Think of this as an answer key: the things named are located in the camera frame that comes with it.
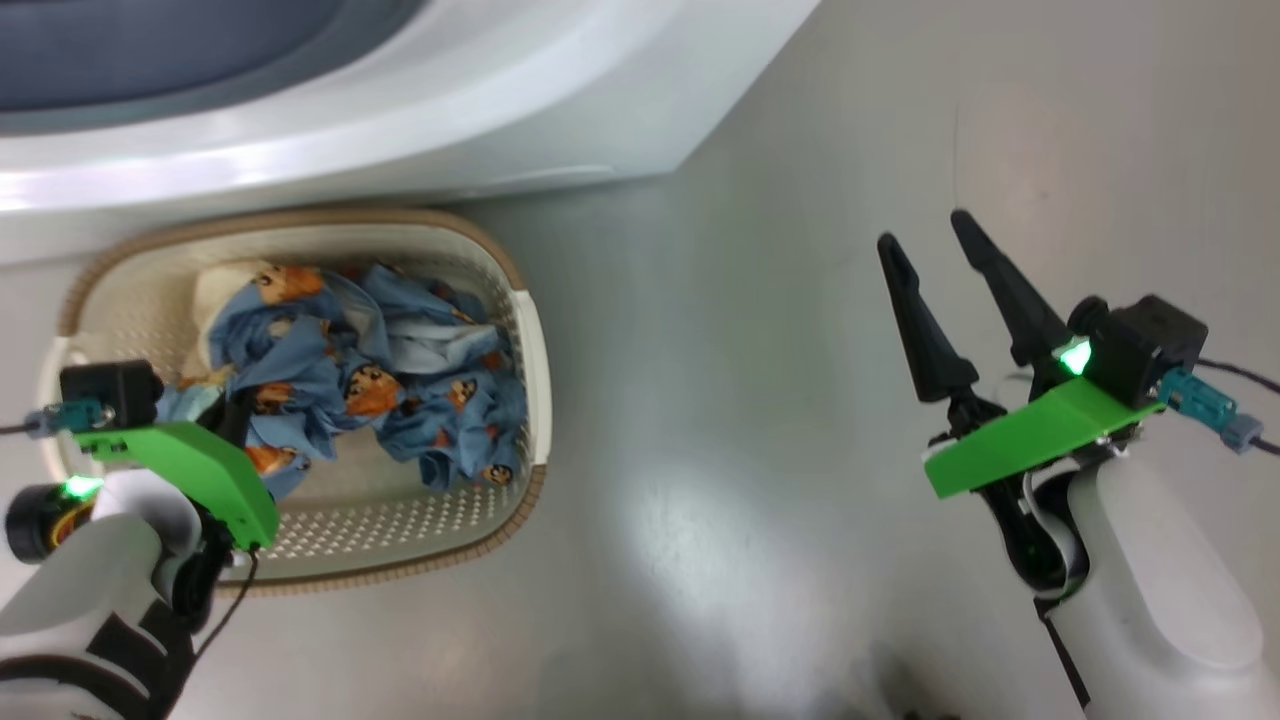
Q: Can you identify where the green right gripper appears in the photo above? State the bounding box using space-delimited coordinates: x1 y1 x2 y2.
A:
877 208 1166 593

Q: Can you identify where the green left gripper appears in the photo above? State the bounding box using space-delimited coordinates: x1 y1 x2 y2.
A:
75 388 281 552

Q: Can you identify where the blue cartoon print garment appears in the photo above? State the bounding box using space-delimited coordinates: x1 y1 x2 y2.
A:
155 262 529 501

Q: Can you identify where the plain white garment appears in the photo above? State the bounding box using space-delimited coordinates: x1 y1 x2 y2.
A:
190 260 263 371

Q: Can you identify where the white front-load washing machine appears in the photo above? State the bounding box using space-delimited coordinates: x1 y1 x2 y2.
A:
0 0 821 266

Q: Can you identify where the cream perforated laundry basket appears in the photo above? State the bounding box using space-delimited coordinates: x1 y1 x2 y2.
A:
38 207 553 598

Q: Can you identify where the left cable with teal plug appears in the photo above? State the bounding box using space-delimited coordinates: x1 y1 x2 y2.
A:
0 400 116 439

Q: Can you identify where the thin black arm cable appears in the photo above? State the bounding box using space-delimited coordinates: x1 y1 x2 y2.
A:
195 548 261 663

